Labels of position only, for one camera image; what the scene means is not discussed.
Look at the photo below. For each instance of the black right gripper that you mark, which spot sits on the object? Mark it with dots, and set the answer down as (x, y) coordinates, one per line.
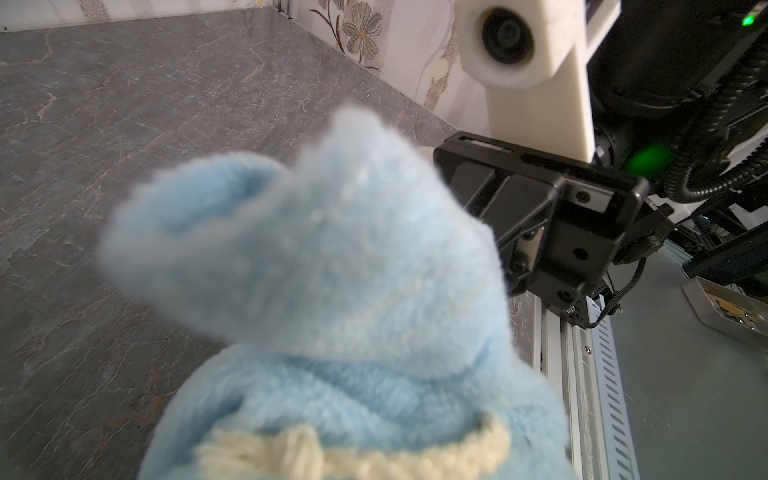
(558, 223)

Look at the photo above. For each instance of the light blue fleece hoodie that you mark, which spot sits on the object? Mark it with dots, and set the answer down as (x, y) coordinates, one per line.
(364, 314)

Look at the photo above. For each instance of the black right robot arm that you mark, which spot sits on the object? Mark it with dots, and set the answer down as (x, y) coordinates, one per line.
(606, 118)

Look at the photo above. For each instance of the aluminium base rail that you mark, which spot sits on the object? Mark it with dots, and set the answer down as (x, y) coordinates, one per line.
(582, 366)

